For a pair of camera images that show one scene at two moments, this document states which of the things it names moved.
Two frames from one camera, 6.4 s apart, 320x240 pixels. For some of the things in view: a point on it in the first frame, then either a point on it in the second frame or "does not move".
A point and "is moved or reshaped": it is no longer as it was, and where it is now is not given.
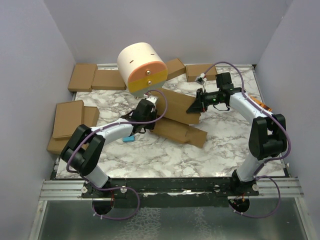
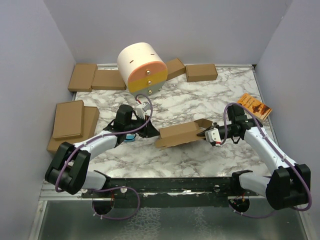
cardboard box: (177, 123) is moved or reshaped
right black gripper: (197, 106) → (202, 133)
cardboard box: (108, 79) does not move
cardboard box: (91, 115) does not move
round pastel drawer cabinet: (142, 68) does not move
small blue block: (131, 138) does not move
